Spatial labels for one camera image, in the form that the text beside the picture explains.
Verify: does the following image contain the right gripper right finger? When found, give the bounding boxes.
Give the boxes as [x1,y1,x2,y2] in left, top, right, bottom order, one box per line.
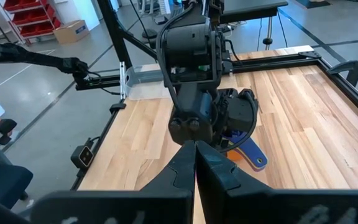
[196,140,358,224]

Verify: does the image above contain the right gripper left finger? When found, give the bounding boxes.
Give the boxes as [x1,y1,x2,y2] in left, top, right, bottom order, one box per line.
[31,140,197,224]

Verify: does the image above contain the dark blue measuring cup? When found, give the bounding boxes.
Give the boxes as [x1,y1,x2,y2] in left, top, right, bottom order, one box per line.
[224,130,269,172]

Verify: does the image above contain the clear plastic container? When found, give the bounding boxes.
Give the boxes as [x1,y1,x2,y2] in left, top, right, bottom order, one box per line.
[124,64,175,101]

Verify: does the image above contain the dark grey desk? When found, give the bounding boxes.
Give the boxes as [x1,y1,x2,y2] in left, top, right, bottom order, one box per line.
[219,0,289,50]

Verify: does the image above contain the dark blue office chair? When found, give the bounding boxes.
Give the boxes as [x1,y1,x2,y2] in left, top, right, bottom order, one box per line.
[0,146,34,210]

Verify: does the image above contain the brown cardboard box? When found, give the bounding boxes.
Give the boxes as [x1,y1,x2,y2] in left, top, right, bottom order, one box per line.
[52,19,90,45]

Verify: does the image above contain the red bin shelf rack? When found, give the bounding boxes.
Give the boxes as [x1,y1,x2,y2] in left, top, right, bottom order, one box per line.
[0,0,62,45]

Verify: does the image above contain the small black table camera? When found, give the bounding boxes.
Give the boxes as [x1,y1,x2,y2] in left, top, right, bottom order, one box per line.
[70,144,94,170]

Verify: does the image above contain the black aluminium table frame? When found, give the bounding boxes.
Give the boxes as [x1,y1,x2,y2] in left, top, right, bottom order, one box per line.
[70,49,358,190]

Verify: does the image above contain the black frame clamp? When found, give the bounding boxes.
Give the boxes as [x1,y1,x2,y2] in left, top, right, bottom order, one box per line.
[327,60,358,88]
[109,101,127,114]

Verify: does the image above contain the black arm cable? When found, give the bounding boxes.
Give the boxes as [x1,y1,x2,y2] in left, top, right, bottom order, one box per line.
[155,2,195,113]

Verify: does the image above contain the black upright frame post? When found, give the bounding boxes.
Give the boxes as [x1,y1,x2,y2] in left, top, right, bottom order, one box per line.
[96,0,160,70]

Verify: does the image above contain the black sleeved cable bundle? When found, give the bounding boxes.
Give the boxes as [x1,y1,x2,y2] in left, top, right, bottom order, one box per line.
[0,42,90,78]

